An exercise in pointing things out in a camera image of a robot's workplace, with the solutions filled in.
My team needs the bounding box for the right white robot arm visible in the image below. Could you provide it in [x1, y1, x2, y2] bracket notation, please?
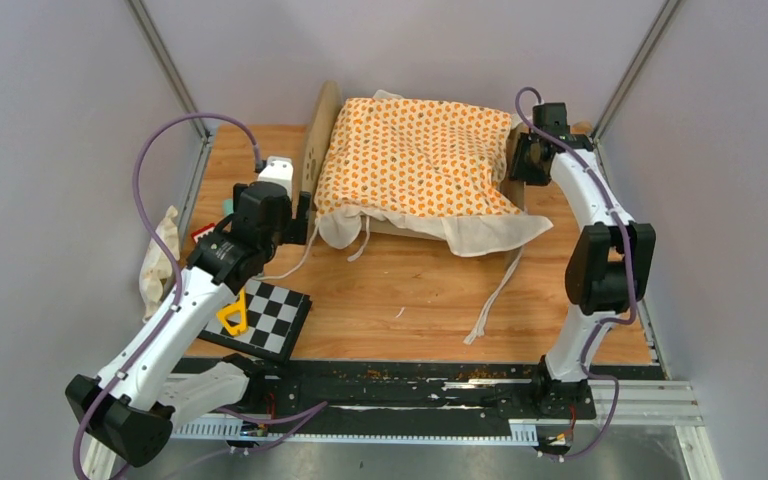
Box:
[509, 101, 656, 418]

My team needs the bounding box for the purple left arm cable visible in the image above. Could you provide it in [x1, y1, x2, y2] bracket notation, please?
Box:
[71, 114, 261, 480]

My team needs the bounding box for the black white checkerboard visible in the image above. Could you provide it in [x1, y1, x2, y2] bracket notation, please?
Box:
[198, 280, 312, 364]

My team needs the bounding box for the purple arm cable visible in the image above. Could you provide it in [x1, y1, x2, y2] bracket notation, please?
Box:
[71, 114, 261, 480]
[514, 87, 643, 452]

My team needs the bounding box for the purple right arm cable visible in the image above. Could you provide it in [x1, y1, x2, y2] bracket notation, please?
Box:
[514, 87, 643, 452]

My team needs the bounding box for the white duck pillow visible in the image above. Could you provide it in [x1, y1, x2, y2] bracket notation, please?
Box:
[138, 206, 180, 323]

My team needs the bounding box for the yellow duck print blanket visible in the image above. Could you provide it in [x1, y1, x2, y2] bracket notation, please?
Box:
[314, 98, 553, 257]

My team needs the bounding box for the red window toy block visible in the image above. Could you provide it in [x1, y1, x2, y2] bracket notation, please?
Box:
[190, 222, 216, 245]

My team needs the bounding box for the wooden pet bed frame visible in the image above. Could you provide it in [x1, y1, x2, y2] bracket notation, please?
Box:
[293, 79, 526, 241]

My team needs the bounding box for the yellow plastic block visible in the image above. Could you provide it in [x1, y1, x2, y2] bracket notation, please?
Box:
[216, 297, 248, 337]

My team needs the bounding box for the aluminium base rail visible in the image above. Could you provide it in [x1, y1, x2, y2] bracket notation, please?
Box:
[86, 357, 723, 447]

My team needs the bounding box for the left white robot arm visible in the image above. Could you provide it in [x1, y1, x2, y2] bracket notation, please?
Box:
[65, 156, 294, 467]

